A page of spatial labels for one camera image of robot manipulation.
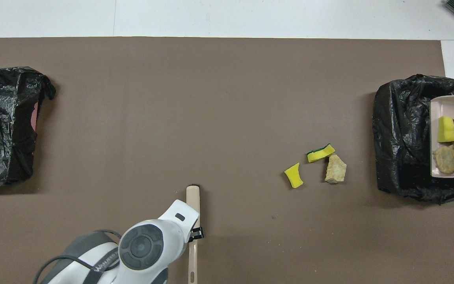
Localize pink plastic bin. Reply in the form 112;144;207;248
30;101;39;131

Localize yellow sponge wedge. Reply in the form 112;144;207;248
284;163;304;189

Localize beige brush black bristles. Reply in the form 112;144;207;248
186;185;201;284

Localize brown table mat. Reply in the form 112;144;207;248
0;37;454;284

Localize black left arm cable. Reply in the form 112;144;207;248
34;230;122;284

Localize yellow green sponge piece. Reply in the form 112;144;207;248
307;144;336;163
437;116;454;143

